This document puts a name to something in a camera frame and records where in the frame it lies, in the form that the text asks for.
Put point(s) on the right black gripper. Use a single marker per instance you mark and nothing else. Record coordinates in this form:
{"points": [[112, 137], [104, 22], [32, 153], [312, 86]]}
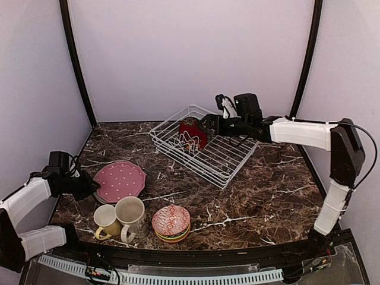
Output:
{"points": [[218, 126]]}

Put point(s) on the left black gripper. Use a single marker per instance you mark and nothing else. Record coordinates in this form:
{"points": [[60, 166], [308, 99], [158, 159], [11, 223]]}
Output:
{"points": [[88, 187]]}

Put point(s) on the red floral plate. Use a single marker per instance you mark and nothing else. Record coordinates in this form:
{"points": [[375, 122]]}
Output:
{"points": [[191, 132]]}

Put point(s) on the pink dotted scalloped plate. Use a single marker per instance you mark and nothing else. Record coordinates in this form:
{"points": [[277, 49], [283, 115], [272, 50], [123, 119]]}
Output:
{"points": [[119, 180]]}

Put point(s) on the yellow mug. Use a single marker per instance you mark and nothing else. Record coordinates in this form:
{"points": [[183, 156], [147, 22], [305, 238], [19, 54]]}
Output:
{"points": [[108, 224]]}

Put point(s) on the white patterned mug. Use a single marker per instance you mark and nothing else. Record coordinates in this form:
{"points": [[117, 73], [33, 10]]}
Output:
{"points": [[130, 211]]}

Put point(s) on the blue and white bowl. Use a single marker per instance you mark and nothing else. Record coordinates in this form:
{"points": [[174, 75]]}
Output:
{"points": [[171, 220]]}

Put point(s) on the lime green bowl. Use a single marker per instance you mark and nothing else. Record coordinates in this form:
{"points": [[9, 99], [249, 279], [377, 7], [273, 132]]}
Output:
{"points": [[173, 239]]}

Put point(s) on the white and red bowl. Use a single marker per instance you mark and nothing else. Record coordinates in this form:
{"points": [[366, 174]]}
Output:
{"points": [[175, 235]]}

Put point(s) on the light teal plate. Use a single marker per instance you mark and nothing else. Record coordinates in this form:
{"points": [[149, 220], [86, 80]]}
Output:
{"points": [[101, 200]]}

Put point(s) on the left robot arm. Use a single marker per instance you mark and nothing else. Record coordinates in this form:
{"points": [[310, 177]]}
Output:
{"points": [[62, 175]]}

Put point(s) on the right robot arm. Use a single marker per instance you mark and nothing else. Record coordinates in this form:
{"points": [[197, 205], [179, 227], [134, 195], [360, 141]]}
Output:
{"points": [[242, 116]]}

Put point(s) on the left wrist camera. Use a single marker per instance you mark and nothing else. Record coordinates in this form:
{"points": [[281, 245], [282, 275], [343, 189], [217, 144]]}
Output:
{"points": [[74, 167]]}

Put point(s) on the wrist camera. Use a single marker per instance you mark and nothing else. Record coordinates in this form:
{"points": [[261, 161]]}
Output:
{"points": [[225, 104], [74, 167]]}

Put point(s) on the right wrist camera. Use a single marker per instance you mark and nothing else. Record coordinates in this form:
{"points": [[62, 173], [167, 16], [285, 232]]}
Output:
{"points": [[225, 104]]}

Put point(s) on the white wire dish rack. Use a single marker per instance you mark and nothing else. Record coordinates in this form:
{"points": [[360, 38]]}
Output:
{"points": [[220, 159]]}

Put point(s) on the black front table rail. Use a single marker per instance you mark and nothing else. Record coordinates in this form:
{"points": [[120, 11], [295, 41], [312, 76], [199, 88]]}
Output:
{"points": [[288, 256]]}

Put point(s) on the black left frame post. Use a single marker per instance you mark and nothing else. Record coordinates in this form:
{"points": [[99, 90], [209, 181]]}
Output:
{"points": [[72, 49]]}

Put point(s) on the black frame post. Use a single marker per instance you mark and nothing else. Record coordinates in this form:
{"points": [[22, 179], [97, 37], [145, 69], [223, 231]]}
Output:
{"points": [[72, 49], [307, 62]]}

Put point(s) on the white slotted cable duct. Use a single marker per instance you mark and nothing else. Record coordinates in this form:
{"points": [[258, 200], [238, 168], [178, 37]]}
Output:
{"points": [[78, 269]]}

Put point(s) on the black right frame post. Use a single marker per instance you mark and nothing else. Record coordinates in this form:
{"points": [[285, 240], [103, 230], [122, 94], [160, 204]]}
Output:
{"points": [[307, 62]]}

